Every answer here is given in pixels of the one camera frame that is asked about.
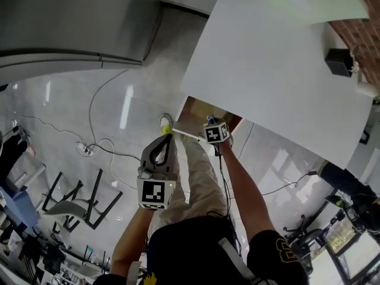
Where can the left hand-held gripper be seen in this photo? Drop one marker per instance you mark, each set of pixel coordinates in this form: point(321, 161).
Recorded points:
point(154, 188)

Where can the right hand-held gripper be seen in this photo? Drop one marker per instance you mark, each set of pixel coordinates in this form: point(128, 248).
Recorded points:
point(216, 134)

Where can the white drawer with wooden inside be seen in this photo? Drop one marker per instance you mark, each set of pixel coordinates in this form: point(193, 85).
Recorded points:
point(191, 119)

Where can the person's right forearm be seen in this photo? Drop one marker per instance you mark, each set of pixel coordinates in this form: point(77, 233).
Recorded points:
point(246, 188)

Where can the person's left forearm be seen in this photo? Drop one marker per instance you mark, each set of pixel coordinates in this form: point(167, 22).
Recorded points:
point(130, 242)

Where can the person's white shoe, yellow laces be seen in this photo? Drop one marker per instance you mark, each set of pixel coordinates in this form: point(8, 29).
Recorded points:
point(187, 137)
point(165, 123)

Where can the person's beige trousers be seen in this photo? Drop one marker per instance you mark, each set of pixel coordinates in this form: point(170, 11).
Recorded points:
point(202, 183)

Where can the white power strip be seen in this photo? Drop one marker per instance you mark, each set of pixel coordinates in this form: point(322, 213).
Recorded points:
point(84, 149)

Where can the person's black t-shirt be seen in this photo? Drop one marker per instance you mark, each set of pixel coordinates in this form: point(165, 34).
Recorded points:
point(193, 248)

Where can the black office chair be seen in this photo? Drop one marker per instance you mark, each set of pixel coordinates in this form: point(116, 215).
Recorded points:
point(307, 237)

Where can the small black box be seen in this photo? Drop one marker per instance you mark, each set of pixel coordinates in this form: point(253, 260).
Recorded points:
point(339, 61)

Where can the blue storage box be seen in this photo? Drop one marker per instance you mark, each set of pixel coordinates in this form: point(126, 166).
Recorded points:
point(17, 206)

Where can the large grey cabinet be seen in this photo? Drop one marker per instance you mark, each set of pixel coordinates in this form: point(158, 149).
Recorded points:
point(74, 19)

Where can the white curved sheet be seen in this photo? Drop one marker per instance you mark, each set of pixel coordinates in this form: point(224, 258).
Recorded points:
point(314, 1)

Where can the black framed monitor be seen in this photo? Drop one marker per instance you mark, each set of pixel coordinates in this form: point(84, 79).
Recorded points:
point(353, 248)

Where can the white chair with black frame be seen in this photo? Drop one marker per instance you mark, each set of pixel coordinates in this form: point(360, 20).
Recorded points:
point(69, 208)

